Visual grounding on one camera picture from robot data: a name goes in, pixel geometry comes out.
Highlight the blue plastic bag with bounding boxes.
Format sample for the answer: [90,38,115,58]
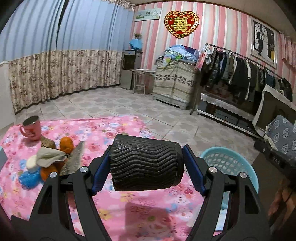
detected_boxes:
[18,169,43,189]

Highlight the black ribbed paper cup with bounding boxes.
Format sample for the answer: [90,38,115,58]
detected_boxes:
[109,134,184,191]

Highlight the turquoise plastic laundry basket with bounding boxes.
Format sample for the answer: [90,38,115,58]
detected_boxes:
[200,146,260,210]

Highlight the grey-green wrapper piece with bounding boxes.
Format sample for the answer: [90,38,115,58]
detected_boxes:
[59,141,85,176]

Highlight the brown jute twine ball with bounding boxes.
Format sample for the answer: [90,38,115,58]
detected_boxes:
[40,136,57,149]

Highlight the blue patterned covered furniture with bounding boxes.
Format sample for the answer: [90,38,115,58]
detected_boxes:
[263,115,296,158]

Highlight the pink metal-lined mug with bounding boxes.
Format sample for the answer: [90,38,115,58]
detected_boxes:
[20,115,42,141]

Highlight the low black tv cabinet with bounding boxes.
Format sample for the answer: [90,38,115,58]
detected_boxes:
[196,93,259,138]

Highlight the cream covered television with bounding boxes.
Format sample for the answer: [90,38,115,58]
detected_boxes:
[252,85,295,137]

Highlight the clothes rack with garments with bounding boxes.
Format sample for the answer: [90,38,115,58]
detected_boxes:
[192,44,293,115]

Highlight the cloth-covered cabinet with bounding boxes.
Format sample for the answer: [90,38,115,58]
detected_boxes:
[153,59,196,110]

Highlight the blue floral curtain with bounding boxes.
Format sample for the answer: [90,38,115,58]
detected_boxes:
[1,1,135,111]

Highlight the pile of folded bedding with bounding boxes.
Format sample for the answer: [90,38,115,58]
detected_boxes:
[156,45,200,68]

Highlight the framed silhouette picture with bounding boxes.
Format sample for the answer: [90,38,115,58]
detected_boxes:
[251,18,278,69]

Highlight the grey water dispenser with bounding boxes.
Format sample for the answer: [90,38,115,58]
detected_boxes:
[120,50,142,90]

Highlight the blue covered potted plant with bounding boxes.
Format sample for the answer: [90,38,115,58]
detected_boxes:
[129,33,142,51]

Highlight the red gold heart decoration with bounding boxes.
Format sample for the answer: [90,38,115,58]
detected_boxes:
[164,11,200,39]

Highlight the landscape wall poster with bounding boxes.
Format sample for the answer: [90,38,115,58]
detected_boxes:
[134,8,161,22]

